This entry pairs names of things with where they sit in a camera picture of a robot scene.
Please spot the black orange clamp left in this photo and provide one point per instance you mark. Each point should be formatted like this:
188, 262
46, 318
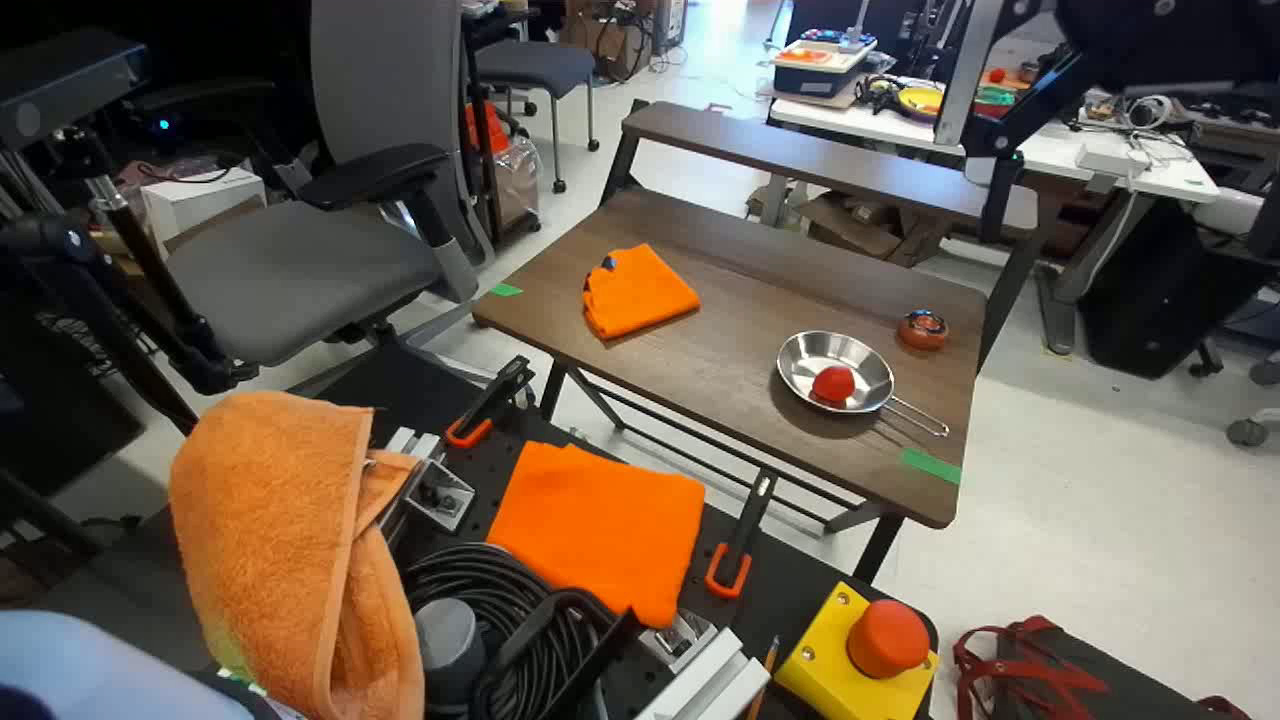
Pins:
483, 412

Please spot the small orange bowl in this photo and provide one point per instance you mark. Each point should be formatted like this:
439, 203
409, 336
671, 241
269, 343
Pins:
923, 329

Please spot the green tape strip right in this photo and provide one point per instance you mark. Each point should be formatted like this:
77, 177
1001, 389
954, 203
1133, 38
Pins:
930, 466

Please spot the green tape strip left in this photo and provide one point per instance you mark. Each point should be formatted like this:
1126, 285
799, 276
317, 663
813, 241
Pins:
506, 288

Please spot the yellow emergency stop box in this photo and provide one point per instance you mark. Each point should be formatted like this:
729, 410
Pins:
862, 659

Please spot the orange terry towel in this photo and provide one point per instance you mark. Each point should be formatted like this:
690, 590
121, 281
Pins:
279, 521

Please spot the round metal plate pan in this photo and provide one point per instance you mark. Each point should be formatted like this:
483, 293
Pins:
813, 348

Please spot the green tape strip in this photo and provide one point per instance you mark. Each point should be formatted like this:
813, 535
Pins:
506, 288
930, 466

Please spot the grey chair in background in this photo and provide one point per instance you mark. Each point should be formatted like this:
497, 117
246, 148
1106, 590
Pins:
516, 45

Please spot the flat orange cloth foreground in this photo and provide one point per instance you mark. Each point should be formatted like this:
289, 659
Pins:
602, 525

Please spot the black orange clamp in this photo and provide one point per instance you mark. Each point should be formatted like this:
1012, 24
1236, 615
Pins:
734, 556
483, 412

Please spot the black orange clamp right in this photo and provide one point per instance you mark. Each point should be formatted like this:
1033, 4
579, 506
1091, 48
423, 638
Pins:
734, 556

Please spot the dark wooden bench shelf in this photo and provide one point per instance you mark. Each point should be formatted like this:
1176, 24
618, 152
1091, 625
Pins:
792, 152

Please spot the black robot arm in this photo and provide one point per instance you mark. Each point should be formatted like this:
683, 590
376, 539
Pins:
1138, 40

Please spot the black box under desk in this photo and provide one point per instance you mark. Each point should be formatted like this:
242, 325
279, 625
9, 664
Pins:
1165, 288

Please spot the grey office chair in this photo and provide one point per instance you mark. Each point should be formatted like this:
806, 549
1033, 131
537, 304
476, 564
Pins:
368, 234

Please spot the small orange fruit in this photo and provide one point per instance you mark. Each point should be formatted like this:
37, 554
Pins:
832, 385

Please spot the folded orange cloth on table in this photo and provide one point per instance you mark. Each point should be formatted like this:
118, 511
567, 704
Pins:
635, 288

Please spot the red black bag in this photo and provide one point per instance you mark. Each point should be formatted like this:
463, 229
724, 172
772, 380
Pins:
1036, 671

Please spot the dark wooden table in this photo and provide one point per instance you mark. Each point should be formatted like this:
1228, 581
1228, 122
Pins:
712, 368

